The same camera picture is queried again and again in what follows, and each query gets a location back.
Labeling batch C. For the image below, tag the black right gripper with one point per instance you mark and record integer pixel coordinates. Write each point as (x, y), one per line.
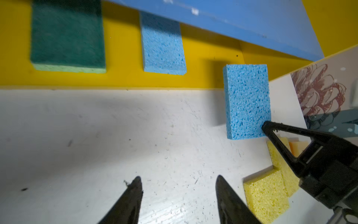
(328, 167)

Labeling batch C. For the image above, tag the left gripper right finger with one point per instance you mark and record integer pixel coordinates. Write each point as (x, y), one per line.
(232, 210)

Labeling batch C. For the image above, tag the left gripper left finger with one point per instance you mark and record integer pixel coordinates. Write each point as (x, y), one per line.
(126, 209)

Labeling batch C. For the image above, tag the light blue sponge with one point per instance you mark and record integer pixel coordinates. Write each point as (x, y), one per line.
(247, 100)
(162, 46)

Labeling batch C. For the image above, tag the dark green scrub sponge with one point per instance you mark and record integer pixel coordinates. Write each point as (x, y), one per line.
(67, 36)

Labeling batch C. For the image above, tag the yellow shelf unit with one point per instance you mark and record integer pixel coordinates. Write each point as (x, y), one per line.
(206, 54)

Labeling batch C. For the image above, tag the pale orange sponge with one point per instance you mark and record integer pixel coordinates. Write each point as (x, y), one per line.
(297, 147)

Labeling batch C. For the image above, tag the yellow sponge front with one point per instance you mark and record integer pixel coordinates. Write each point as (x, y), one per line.
(266, 196)

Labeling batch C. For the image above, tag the yellow sponge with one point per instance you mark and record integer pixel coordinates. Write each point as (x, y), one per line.
(266, 196)
(291, 182)

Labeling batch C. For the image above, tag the yellow sponge rear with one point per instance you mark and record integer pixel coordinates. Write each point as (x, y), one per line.
(291, 182)

